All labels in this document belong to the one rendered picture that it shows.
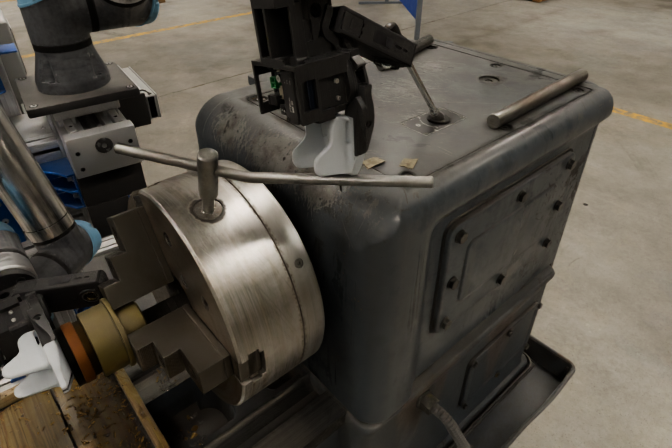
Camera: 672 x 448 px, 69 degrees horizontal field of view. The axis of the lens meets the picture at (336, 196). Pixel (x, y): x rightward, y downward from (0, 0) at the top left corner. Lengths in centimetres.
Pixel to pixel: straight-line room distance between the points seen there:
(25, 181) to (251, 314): 50
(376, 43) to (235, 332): 34
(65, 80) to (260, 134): 59
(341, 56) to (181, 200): 27
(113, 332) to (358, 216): 32
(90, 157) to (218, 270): 63
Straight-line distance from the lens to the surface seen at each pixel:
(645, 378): 224
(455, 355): 91
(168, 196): 61
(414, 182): 50
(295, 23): 44
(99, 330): 65
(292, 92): 44
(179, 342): 63
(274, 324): 59
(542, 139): 76
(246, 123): 75
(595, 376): 216
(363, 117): 46
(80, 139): 111
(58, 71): 120
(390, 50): 51
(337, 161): 49
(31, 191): 93
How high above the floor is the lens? 156
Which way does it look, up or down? 34 degrees down
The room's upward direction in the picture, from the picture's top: straight up
